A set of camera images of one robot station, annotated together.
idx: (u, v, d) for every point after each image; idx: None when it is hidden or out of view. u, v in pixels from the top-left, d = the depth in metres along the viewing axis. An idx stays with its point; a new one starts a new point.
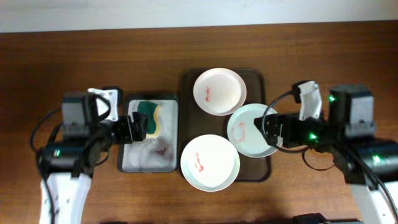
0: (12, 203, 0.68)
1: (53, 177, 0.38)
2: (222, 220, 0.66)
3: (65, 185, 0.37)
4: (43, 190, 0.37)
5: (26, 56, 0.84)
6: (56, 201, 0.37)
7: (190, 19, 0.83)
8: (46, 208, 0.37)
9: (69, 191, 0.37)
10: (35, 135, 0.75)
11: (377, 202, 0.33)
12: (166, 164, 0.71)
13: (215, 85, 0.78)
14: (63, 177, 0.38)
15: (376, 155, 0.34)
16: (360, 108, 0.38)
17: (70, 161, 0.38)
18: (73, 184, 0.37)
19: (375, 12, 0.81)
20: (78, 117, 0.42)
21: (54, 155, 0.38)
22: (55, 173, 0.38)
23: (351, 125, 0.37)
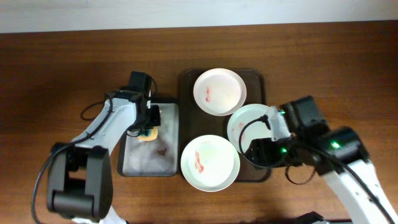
0: (13, 203, 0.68)
1: (117, 99, 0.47)
2: (222, 221, 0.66)
3: (123, 103, 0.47)
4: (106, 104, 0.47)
5: (25, 56, 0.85)
6: (115, 107, 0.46)
7: (189, 20, 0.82)
8: (104, 111, 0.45)
9: (124, 106, 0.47)
10: (34, 135, 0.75)
11: (354, 186, 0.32)
12: (166, 168, 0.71)
13: (216, 86, 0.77)
14: (123, 101, 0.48)
15: (337, 149, 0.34)
16: (305, 113, 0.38)
17: (130, 97, 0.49)
18: (129, 106, 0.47)
19: (375, 12, 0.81)
20: (139, 84, 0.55)
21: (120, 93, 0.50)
22: (119, 99, 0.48)
23: (304, 130, 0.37)
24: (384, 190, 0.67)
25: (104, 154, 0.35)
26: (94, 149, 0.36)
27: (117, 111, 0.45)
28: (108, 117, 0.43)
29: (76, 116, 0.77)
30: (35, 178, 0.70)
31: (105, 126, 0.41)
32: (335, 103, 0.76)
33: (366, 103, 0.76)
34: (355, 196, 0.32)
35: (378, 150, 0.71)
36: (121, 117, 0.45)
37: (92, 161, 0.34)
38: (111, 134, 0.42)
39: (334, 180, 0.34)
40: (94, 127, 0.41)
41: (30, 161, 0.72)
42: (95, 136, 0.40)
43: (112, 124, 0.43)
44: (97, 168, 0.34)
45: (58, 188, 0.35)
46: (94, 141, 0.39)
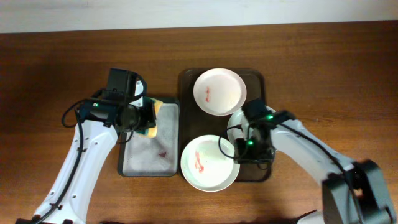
0: (13, 203, 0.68)
1: (88, 121, 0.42)
2: (222, 221, 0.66)
3: (98, 129, 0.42)
4: (76, 130, 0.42)
5: (25, 55, 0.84)
6: (87, 142, 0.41)
7: (189, 19, 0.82)
8: (74, 146, 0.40)
9: (99, 135, 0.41)
10: (33, 135, 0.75)
11: (287, 133, 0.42)
12: (166, 168, 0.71)
13: (216, 86, 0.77)
14: (97, 123, 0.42)
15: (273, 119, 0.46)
16: (255, 108, 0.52)
17: (105, 116, 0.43)
18: (105, 131, 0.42)
19: (375, 12, 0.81)
20: (120, 87, 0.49)
21: (94, 107, 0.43)
22: (91, 119, 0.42)
23: (254, 117, 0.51)
24: None
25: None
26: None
27: (89, 147, 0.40)
28: (78, 163, 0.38)
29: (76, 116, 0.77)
30: (34, 178, 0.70)
31: (76, 178, 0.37)
32: (335, 103, 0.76)
33: (366, 102, 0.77)
34: (293, 139, 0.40)
35: (378, 150, 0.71)
36: (95, 154, 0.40)
37: None
38: (84, 183, 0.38)
39: (277, 137, 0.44)
40: (62, 185, 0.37)
41: (30, 161, 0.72)
42: (64, 198, 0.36)
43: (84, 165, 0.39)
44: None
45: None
46: (65, 208, 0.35)
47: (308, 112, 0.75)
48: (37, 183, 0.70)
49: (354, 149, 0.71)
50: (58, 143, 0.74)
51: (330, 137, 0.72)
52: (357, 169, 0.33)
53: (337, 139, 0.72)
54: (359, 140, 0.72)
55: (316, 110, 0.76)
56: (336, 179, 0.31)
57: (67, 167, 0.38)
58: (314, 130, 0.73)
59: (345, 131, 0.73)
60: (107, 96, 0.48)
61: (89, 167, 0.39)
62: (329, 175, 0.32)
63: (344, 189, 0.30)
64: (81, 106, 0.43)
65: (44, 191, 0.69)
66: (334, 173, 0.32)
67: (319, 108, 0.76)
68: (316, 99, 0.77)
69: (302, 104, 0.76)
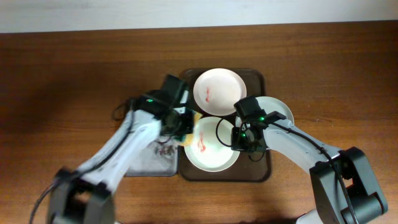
0: (13, 203, 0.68)
1: (140, 112, 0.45)
2: (222, 221, 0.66)
3: (146, 121, 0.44)
4: (129, 116, 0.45)
5: (25, 56, 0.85)
6: (136, 125, 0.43)
7: (189, 19, 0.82)
8: (125, 127, 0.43)
9: (148, 124, 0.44)
10: (33, 135, 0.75)
11: (277, 130, 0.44)
12: (166, 168, 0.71)
13: (215, 85, 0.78)
14: (146, 116, 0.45)
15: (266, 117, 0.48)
16: (249, 106, 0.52)
17: (154, 112, 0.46)
18: (150, 124, 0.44)
19: (375, 12, 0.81)
20: (171, 91, 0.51)
21: (147, 103, 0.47)
22: (143, 111, 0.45)
23: (248, 116, 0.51)
24: (384, 189, 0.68)
25: (107, 195, 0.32)
26: (98, 186, 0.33)
27: (136, 131, 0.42)
28: (126, 139, 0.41)
29: (76, 116, 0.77)
30: (33, 178, 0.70)
31: (118, 153, 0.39)
32: (335, 103, 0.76)
33: (365, 102, 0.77)
34: (283, 135, 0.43)
35: (378, 150, 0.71)
36: (140, 139, 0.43)
37: (93, 201, 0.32)
38: (125, 159, 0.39)
39: (269, 134, 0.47)
40: (106, 155, 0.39)
41: (30, 161, 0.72)
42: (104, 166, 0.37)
43: (131, 144, 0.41)
44: (97, 209, 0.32)
45: (53, 217, 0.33)
46: (102, 173, 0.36)
47: (308, 112, 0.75)
48: (37, 183, 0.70)
49: None
50: (58, 143, 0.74)
51: (330, 137, 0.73)
52: (344, 158, 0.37)
53: (337, 139, 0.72)
54: (359, 140, 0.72)
55: (316, 109, 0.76)
56: (323, 168, 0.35)
57: (115, 141, 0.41)
58: (314, 130, 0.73)
59: (345, 131, 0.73)
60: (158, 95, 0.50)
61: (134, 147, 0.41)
62: (317, 165, 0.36)
63: (333, 176, 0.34)
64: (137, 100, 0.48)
65: (45, 191, 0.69)
66: (321, 162, 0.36)
67: (319, 108, 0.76)
68: (316, 99, 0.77)
69: (302, 104, 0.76)
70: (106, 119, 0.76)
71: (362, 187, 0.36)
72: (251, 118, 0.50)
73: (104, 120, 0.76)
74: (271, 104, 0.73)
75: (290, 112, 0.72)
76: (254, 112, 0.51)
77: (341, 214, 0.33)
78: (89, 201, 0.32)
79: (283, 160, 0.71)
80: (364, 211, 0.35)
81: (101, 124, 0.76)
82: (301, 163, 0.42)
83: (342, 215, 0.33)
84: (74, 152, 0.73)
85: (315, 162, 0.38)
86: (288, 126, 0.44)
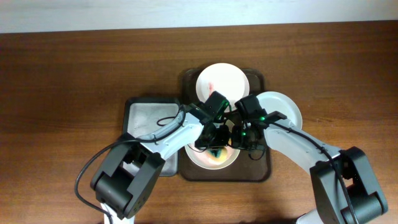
0: (14, 203, 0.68)
1: (188, 114, 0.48)
2: (223, 221, 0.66)
3: (194, 122, 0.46)
4: (179, 114, 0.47)
5: (25, 55, 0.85)
6: (186, 122, 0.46)
7: (190, 18, 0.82)
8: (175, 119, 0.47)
9: (196, 126, 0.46)
10: (34, 135, 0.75)
11: (277, 130, 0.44)
12: (166, 168, 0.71)
13: (220, 81, 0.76)
14: (194, 119, 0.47)
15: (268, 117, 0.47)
16: (250, 106, 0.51)
17: (199, 116, 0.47)
18: (196, 125, 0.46)
19: (376, 12, 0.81)
20: (215, 106, 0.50)
21: (195, 109, 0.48)
22: (191, 115, 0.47)
23: (249, 114, 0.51)
24: (384, 189, 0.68)
25: (160, 165, 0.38)
26: (152, 155, 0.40)
27: (186, 126, 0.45)
28: (175, 130, 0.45)
29: (76, 116, 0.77)
30: (33, 178, 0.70)
31: (170, 135, 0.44)
32: (334, 103, 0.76)
33: (366, 102, 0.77)
34: (283, 135, 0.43)
35: (378, 150, 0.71)
36: (186, 134, 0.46)
37: (147, 166, 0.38)
38: (171, 144, 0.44)
39: (270, 134, 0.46)
40: (160, 133, 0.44)
41: (29, 160, 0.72)
42: (159, 142, 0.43)
43: (177, 136, 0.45)
44: (148, 174, 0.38)
45: (106, 172, 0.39)
46: (157, 147, 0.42)
47: (308, 112, 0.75)
48: (36, 183, 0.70)
49: None
50: (59, 142, 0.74)
51: (330, 137, 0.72)
52: (344, 156, 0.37)
53: (337, 139, 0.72)
54: (359, 140, 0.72)
55: (316, 110, 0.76)
56: (324, 167, 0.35)
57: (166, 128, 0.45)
58: (314, 130, 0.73)
59: (345, 131, 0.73)
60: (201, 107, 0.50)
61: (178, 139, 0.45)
62: (317, 165, 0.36)
63: (333, 175, 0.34)
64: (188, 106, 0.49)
65: (44, 191, 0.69)
66: (321, 162, 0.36)
67: (319, 108, 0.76)
68: (316, 99, 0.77)
69: (302, 104, 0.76)
70: (106, 119, 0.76)
71: (361, 186, 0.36)
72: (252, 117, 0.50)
73: (104, 120, 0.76)
74: (279, 101, 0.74)
75: (298, 111, 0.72)
76: (255, 111, 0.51)
77: (342, 214, 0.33)
78: (142, 167, 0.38)
79: (283, 160, 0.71)
80: (363, 211, 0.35)
81: (101, 123, 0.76)
82: (301, 162, 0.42)
83: (341, 214, 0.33)
84: (73, 152, 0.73)
85: (316, 161, 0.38)
86: (288, 126, 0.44)
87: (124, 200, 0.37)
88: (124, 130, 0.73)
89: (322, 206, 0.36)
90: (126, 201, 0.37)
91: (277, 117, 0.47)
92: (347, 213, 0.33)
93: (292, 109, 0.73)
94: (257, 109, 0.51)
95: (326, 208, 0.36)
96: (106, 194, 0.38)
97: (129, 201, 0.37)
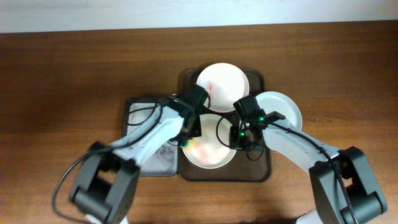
0: (14, 204, 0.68)
1: (166, 108, 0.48)
2: (223, 221, 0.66)
3: (173, 117, 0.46)
4: (157, 111, 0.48)
5: (25, 55, 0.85)
6: (163, 119, 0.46)
7: (190, 18, 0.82)
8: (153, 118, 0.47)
9: (174, 120, 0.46)
10: (34, 134, 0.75)
11: (275, 130, 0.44)
12: (166, 168, 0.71)
13: (220, 81, 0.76)
14: (172, 112, 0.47)
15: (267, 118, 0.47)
16: (249, 107, 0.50)
17: (178, 110, 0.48)
18: (175, 120, 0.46)
19: (376, 12, 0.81)
20: (194, 96, 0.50)
21: (173, 102, 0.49)
22: (170, 108, 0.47)
23: (247, 116, 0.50)
24: (384, 189, 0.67)
25: (135, 171, 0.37)
26: (127, 163, 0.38)
27: (163, 122, 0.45)
28: (151, 130, 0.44)
29: (75, 116, 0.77)
30: (33, 178, 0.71)
31: (147, 137, 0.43)
32: (335, 103, 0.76)
33: (366, 102, 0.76)
34: (283, 137, 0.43)
35: (378, 150, 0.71)
36: (165, 132, 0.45)
37: (122, 175, 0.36)
38: (148, 145, 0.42)
39: (268, 135, 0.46)
40: (135, 138, 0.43)
41: (30, 160, 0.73)
42: (134, 147, 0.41)
43: (155, 136, 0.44)
44: (125, 183, 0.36)
45: (81, 186, 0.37)
46: (131, 152, 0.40)
47: (308, 112, 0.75)
48: (36, 183, 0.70)
49: None
50: (59, 142, 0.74)
51: (330, 137, 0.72)
52: (343, 156, 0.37)
53: (337, 139, 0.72)
54: (359, 140, 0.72)
55: (316, 110, 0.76)
56: (323, 167, 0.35)
57: (143, 130, 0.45)
58: (314, 130, 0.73)
59: (345, 131, 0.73)
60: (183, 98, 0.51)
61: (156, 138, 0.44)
62: (316, 165, 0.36)
63: (331, 175, 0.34)
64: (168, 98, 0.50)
65: (44, 192, 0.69)
66: (321, 162, 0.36)
67: (319, 108, 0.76)
68: (316, 99, 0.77)
69: (302, 104, 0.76)
70: (106, 118, 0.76)
71: (360, 186, 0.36)
72: (250, 119, 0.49)
73: (104, 120, 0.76)
74: (279, 101, 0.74)
75: (298, 111, 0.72)
76: (254, 112, 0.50)
77: (341, 214, 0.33)
78: (118, 177, 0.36)
79: (283, 160, 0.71)
80: (362, 211, 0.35)
81: (101, 123, 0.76)
82: (300, 163, 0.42)
83: (341, 215, 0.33)
84: (73, 152, 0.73)
85: (315, 161, 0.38)
86: (287, 127, 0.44)
87: (104, 212, 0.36)
88: (124, 130, 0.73)
89: (321, 206, 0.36)
90: (106, 213, 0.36)
91: (274, 117, 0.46)
92: (347, 213, 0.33)
93: (291, 109, 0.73)
94: (255, 110, 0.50)
95: (325, 209, 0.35)
96: (86, 209, 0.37)
97: (109, 213, 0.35)
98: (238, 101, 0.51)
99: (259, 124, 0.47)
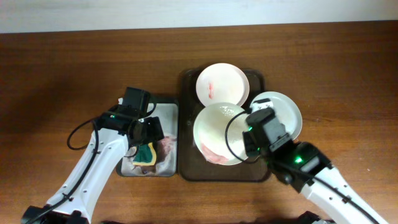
0: (13, 203, 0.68)
1: (104, 131, 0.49)
2: (222, 221, 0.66)
3: (112, 136, 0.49)
4: (92, 135, 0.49)
5: (24, 55, 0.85)
6: (102, 145, 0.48)
7: (190, 18, 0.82)
8: (91, 148, 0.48)
9: (114, 141, 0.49)
10: (33, 134, 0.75)
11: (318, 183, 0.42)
12: (166, 168, 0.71)
13: (220, 81, 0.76)
14: (111, 132, 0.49)
15: (305, 163, 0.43)
16: (272, 129, 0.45)
17: (120, 126, 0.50)
18: (118, 140, 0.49)
19: (375, 13, 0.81)
20: (135, 103, 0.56)
21: (111, 117, 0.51)
22: (107, 129, 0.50)
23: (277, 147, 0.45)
24: (384, 189, 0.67)
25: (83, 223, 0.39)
26: (71, 218, 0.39)
27: (104, 149, 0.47)
28: (92, 162, 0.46)
29: (76, 116, 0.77)
30: (33, 178, 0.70)
31: (90, 173, 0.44)
32: (334, 103, 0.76)
33: (366, 102, 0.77)
34: (323, 186, 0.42)
35: (377, 150, 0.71)
36: (107, 157, 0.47)
37: None
38: (95, 180, 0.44)
39: None
40: (73, 183, 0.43)
41: (29, 160, 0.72)
42: (74, 195, 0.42)
43: (98, 165, 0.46)
44: None
45: None
46: (73, 205, 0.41)
47: (308, 112, 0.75)
48: (36, 183, 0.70)
49: (354, 149, 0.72)
50: (58, 142, 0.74)
51: (329, 137, 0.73)
52: None
53: (337, 139, 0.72)
54: (359, 140, 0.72)
55: (316, 110, 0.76)
56: None
57: (83, 164, 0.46)
58: (314, 130, 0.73)
59: (344, 131, 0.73)
60: (121, 110, 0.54)
61: (100, 168, 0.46)
62: None
63: None
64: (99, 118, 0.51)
65: (44, 191, 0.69)
66: None
67: (319, 108, 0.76)
68: (316, 99, 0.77)
69: (302, 104, 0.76)
70: None
71: None
72: (283, 157, 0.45)
73: None
74: (279, 102, 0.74)
75: (298, 111, 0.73)
76: (278, 139, 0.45)
77: None
78: None
79: None
80: None
81: None
82: None
83: None
84: (73, 152, 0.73)
85: None
86: (334, 186, 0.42)
87: None
88: None
89: None
90: None
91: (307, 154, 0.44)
92: None
93: (291, 109, 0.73)
94: (280, 137, 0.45)
95: None
96: None
97: None
98: (263, 123, 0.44)
99: (298, 170, 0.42)
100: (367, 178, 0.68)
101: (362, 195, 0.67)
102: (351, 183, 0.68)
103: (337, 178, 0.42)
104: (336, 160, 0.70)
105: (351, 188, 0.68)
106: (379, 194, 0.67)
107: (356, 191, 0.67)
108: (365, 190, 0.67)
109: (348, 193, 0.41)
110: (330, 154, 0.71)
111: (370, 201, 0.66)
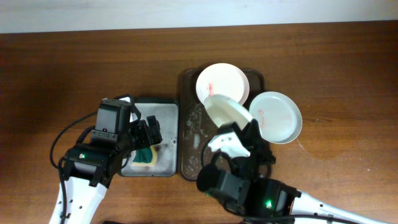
0: (13, 203, 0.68)
1: (74, 179, 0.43)
2: (222, 221, 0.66)
3: (81, 190, 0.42)
4: (60, 191, 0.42)
5: (24, 55, 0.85)
6: (71, 205, 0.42)
7: (190, 18, 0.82)
8: (59, 209, 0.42)
9: (83, 199, 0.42)
10: (34, 135, 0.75)
11: (305, 218, 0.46)
12: (166, 168, 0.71)
13: (220, 82, 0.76)
14: (82, 181, 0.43)
15: (276, 203, 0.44)
16: (234, 189, 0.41)
17: (94, 168, 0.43)
18: (91, 191, 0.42)
19: (376, 13, 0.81)
20: (111, 127, 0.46)
21: (79, 158, 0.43)
22: (77, 177, 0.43)
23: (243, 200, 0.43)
24: (384, 189, 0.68)
25: None
26: None
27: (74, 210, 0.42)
28: None
29: (75, 116, 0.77)
30: (32, 178, 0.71)
31: None
32: (334, 103, 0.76)
33: (366, 102, 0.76)
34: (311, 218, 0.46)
35: (377, 150, 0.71)
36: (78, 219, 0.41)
37: None
38: None
39: None
40: None
41: (29, 160, 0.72)
42: None
43: None
44: None
45: None
46: None
47: (308, 112, 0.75)
48: (36, 183, 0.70)
49: (354, 149, 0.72)
50: (58, 143, 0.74)
51: (329, 137, 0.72)
52: None
53: (337, 139, 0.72)
54: (359, 140, 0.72)
55: (316, 110, 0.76)
56: None
57: None
58: (314, 130, 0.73)
59: (344, 131, 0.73)
60: (99, 139, 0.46)
61: None
62: None
63: None
64: (66, 160, 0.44)
65: (44, 191, 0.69)
66: None
67: (319, 108, 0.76)
68: (316, 99, 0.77)
69: (302, 104, 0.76)
70: None
71: None
72: (254, 206, 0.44)
73: None
74: (279, 102, 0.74)
75: (298, 111, 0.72)
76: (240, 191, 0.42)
77: None
78: None
79: (285, 160, 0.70)
80: None
81: None
82: None
83: None
84: None
85: None
86: (313, 212, 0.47)
87: None
88: None
89: None
90: None
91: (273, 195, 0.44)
92: None
93: (292, 110, 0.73)
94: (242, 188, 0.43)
95: None
96: None
97: None
98: (220, 188, 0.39)
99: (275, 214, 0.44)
100: (367, 178, 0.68)
101: (361, 195, 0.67)
102: (351, 183, 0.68)
103: (306, 201, 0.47)
104: (336, 160, 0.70)
105: (351, 188, 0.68)
106: (379, 194, 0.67)
107: (356, 191, 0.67)
108: (365, 190, 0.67)
109: (328, 212, 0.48)
110: (330, 154, 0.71)
111: (370, 202, 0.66)
